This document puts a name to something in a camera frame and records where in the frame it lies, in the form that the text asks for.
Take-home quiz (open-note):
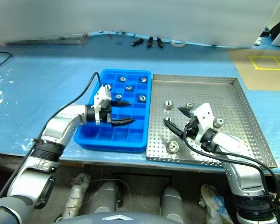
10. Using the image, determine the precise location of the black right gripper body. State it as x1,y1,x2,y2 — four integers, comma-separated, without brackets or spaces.
182,117,203,141

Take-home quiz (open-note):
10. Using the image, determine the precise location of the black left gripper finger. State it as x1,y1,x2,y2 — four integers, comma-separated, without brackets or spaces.
110,100,133,108
112,118,137,127

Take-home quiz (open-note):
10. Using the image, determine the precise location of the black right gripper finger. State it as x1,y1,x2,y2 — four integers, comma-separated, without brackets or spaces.
163,118,184,139
177,106,191,119

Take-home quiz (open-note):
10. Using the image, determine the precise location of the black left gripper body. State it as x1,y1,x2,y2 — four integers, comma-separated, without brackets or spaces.
99,105,114,125

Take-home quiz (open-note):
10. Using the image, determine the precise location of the blue compartment tray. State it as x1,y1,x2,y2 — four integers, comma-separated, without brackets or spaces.
74,69,154,154

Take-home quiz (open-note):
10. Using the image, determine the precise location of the white tape roll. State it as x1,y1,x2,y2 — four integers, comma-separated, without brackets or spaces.
170,39,186,49

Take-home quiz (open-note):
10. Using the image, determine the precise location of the grey rounded cylinder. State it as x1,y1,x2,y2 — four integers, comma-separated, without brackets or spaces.
161,186,184,219
93,181,119,214

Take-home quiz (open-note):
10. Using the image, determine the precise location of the white wrapped foot shape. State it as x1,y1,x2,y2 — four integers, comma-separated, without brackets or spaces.
200,183,233,224
62,173,91,220

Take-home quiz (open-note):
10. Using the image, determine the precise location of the brown cardboard sheet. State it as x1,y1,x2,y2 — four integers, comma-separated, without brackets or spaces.
228,48,280,92

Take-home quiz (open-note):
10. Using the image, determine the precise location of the long perforated metal tray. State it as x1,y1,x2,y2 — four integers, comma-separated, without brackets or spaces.
7,33,89,46

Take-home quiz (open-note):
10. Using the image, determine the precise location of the grey robot torso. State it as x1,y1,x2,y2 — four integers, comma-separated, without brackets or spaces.
60,211,170,224

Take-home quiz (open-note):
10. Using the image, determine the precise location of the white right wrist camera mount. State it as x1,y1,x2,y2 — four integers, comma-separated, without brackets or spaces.
190,102,217,143

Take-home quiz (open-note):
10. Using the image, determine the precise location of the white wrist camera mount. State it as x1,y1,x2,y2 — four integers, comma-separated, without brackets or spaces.
190,102,217,143
93,85,112,125

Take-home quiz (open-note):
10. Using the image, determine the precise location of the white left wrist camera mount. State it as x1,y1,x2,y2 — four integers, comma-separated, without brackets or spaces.
93,85,112,125

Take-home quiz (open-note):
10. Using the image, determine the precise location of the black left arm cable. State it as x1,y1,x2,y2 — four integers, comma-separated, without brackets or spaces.
0,71,103,206

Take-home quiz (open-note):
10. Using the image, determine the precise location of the thin white floor cable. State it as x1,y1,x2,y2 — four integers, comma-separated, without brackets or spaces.
83,178,133,206

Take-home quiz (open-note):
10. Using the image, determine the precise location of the thin black table cable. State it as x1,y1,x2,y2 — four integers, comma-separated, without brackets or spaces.
0,51,13,72

